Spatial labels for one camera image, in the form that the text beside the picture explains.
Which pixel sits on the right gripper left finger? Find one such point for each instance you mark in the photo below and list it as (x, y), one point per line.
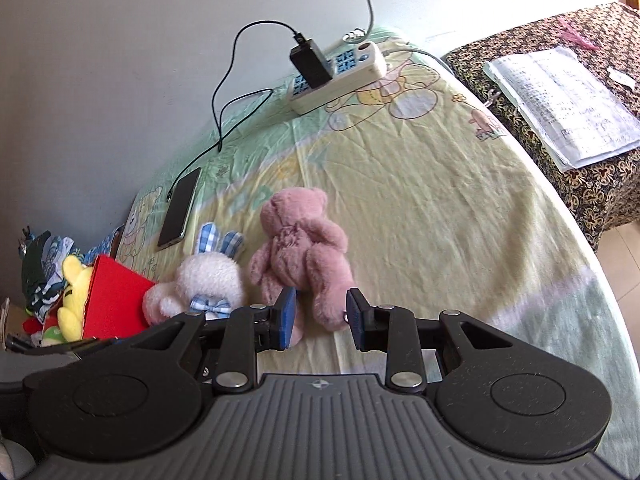
(247, 332)

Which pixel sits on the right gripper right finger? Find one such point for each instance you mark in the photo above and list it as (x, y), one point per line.
(391, 330)

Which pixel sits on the white plush rabbit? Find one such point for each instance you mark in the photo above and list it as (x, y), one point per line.
(210, 281)

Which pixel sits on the pink plush teddy bear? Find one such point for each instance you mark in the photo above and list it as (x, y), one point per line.
(304, 250)

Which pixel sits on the yellow tiger plush toy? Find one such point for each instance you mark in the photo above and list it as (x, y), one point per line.
(71, 315)

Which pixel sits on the green avocado plush toy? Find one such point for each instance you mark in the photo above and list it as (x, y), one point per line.
(51, 337)

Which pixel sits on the red cardboard box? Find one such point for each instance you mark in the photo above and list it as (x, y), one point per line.
(114, 303)

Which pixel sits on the black smartphone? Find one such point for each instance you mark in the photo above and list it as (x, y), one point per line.
(179, 210)

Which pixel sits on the blue patterned towel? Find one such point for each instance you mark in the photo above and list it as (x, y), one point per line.
(108, 246)

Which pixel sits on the pile of folded clothes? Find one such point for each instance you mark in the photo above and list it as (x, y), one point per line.
(42, 276)

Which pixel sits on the white power strip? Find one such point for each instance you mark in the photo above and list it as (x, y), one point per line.
(351, 70)

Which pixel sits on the black charger adapter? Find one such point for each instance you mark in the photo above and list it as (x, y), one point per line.
(310, 62)

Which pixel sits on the white paper stack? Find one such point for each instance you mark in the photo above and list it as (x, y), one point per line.
(576, 118)

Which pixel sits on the brown patterned side table cloth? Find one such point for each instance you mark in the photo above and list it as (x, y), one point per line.
(605, 39)

